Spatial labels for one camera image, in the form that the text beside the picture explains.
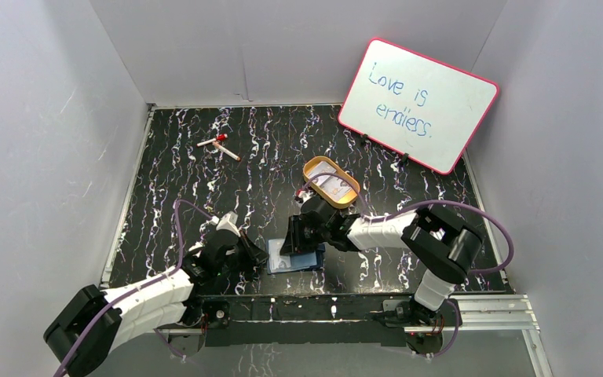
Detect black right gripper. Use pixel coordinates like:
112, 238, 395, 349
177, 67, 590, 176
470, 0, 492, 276
279, 215, 330, 255

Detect silver credit card stack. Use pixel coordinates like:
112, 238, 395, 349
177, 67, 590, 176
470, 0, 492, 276
308, 161, 352, 203

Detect blue leather card holder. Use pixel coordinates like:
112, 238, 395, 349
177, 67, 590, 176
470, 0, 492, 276
267, 239, 326, 275

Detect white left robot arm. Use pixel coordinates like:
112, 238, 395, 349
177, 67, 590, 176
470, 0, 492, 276
43, 229, 269, 376

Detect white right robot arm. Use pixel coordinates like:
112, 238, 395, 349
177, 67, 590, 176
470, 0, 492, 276
279, 196, 484, 325

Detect yellow oval tray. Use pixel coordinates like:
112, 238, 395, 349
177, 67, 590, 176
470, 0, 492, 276
302, 156, 360, 210

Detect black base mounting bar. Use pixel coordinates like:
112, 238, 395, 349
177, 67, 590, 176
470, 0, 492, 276
150, 294, 490, 349

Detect orange capped marker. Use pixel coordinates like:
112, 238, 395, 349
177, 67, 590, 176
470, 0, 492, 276
212, 141, 241, 161

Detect red capped marker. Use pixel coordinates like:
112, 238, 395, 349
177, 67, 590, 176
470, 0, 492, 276
196, 134, 228, 148

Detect pink framed whiteboard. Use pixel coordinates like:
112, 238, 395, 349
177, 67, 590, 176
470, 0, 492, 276
338, 38, 499, 174

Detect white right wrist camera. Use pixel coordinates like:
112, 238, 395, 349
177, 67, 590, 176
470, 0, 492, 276
294, 190, 316, 205

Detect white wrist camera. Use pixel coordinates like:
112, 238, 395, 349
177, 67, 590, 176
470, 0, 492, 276
294, 190, 316, 205
210, 211, 240, 236

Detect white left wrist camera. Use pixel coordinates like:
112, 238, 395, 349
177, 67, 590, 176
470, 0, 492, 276
210, 211, 240, 236

